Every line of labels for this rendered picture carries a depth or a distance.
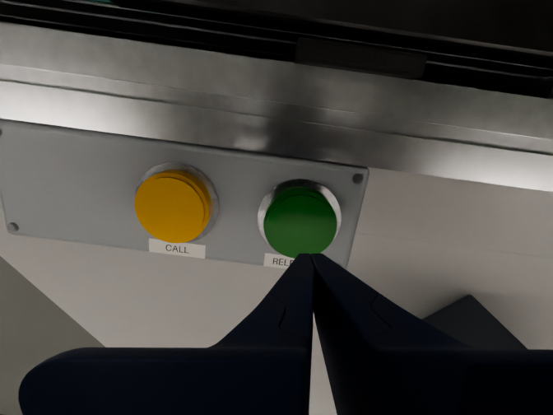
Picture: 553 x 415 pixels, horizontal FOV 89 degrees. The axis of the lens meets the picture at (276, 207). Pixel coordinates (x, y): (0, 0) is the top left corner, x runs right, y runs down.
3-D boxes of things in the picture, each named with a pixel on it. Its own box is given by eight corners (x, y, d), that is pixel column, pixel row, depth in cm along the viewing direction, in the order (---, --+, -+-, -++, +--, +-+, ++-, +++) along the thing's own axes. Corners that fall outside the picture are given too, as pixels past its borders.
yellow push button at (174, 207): (214, 234, 18) (206, 249, 16) (150, 226, 17) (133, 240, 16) (218, 171, 16) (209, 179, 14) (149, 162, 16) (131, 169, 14)
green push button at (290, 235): (324, 248, 18) (330, 264, 16) (262, 240, 18) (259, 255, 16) (337, 187, 16) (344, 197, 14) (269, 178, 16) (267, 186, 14)
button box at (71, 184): (330, 238, 23) (346, 280, 17) (73, 205, 23) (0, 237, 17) (348, 152, 21) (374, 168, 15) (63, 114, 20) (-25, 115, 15)
